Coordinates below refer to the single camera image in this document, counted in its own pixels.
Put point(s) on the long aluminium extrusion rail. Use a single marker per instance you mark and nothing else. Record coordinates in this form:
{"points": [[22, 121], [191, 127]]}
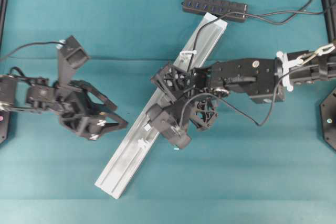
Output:
{"points": [[142, 135]]}

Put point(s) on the black multi-port USB hub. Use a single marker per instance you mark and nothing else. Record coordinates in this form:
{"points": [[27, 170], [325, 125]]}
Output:
{"points": [[217, 8]]}

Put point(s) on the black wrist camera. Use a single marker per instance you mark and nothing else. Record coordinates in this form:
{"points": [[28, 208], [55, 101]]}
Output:
{"points": [[166, 121], [71, 56]]}

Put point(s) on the black left frame post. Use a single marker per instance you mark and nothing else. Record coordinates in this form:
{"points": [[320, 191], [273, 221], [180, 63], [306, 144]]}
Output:
{"points": [[3, 7]]}

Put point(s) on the black right frame post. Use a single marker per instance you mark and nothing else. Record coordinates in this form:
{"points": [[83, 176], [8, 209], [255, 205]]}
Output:
{"points": [[329, 16]]}

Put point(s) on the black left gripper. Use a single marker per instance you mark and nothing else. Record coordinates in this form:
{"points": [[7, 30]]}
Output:
{"points": [[75, 110]]}

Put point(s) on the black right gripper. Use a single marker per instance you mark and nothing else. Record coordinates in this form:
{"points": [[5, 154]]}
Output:
{"points": [[187, 102]]}

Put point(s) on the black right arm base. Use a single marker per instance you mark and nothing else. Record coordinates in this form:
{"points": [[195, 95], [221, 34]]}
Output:
{"points": [[327, 111]]}

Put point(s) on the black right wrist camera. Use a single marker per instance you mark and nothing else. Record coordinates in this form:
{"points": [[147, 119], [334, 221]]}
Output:
{"points": [[166, 121]]}

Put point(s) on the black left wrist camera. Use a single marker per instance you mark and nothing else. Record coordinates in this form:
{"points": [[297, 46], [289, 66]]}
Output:
{"points": [[71, 56]]}

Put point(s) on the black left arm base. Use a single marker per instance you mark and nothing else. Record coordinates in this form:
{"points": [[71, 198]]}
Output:
{"points": [[4, 124]]}

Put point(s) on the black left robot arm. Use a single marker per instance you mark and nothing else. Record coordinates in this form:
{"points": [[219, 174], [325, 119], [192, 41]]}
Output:
{"points": [[20, 93]]}

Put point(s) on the black frame post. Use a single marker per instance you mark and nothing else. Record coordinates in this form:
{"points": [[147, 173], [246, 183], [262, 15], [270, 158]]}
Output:
{"points": [[329, 16], [3, 7]]}

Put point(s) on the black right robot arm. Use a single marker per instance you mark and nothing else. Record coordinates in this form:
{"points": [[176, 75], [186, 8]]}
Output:
{"points": [[265, 80]]}

